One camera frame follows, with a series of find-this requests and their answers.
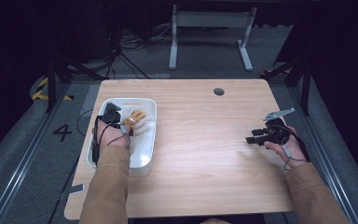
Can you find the person's right hand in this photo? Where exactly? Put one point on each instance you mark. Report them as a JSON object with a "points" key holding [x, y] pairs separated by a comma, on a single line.
{"points": [[293, 149]]}

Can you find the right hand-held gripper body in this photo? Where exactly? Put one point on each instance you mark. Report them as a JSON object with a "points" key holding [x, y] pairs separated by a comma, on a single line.
{"points": [[278, 132]]}

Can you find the person's left hand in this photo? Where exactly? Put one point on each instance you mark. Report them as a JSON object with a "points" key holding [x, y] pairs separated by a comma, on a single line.
{"points": [[113, 137]]}

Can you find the person's knee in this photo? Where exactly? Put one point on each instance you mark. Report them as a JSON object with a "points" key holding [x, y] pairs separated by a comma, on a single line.
{"points": [[214, 221]]}

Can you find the yellow black floor tape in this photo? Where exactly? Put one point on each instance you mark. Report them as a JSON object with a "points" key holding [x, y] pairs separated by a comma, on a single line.
{"points": [[40, 90]]}

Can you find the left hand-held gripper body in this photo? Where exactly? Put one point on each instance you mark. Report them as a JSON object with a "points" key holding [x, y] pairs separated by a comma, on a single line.
{"points": [[111, 115]]}

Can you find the black metal stand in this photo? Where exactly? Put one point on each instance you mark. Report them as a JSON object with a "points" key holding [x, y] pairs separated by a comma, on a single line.
{"points": [[51, 84], [306, 87]]}

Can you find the white plastic bin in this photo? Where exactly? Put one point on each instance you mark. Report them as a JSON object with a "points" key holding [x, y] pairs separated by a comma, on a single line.
{"points": [[143, 149]]}

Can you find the grey tape piece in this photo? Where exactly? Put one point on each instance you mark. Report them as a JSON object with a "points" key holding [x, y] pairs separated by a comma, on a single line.
{"points": [[76, 188]]}

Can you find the grey metal desk frame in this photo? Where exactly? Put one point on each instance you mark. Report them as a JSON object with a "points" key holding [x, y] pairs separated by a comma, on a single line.
{"points": [[211, 19]]}

